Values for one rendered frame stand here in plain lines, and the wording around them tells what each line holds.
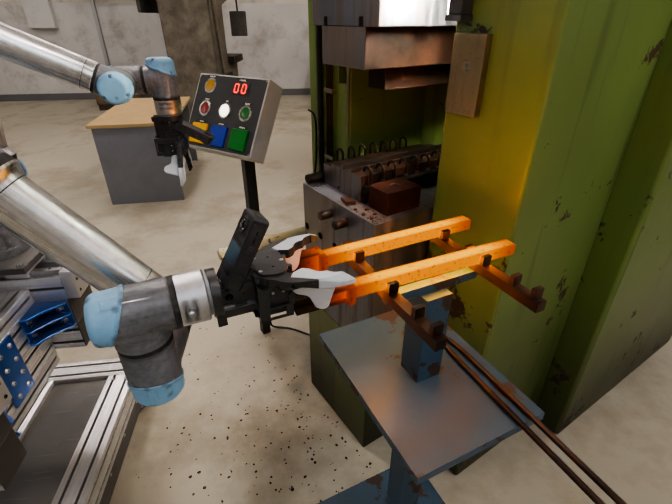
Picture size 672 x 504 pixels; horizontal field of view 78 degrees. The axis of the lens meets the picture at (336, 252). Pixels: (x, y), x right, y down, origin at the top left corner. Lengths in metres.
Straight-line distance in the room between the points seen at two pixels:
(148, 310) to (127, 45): 8.85
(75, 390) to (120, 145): 2.37
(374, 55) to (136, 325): 0.85
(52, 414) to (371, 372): 1.20
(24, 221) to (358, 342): 0.68
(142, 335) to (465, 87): 0.83
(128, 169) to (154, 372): 3.27
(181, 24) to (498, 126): 5.34
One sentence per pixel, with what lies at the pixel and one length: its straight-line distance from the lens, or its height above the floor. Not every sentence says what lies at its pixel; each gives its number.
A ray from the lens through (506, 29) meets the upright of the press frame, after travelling 1.02.
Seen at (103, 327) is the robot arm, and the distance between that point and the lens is 0.60.
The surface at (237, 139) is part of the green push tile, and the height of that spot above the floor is 1.01.
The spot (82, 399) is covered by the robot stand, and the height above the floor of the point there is 0.21.
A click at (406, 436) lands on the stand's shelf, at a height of 0.72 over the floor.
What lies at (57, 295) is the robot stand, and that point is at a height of 0.70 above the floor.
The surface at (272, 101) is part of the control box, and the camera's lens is 1.57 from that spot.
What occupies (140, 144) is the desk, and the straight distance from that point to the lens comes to 3.76.
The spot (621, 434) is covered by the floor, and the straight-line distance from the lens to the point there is 2.04.
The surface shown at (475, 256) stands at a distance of 0.83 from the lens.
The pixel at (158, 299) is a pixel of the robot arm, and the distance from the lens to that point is 0.59.
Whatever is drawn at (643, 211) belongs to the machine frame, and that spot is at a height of 0.93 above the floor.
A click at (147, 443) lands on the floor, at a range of 1.84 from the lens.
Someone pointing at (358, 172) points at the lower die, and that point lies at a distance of 1.23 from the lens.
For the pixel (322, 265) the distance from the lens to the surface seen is 0.77.
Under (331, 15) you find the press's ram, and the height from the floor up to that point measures 1.39.
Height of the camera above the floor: 1.39
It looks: 30 degrees down
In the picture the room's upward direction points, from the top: straight up
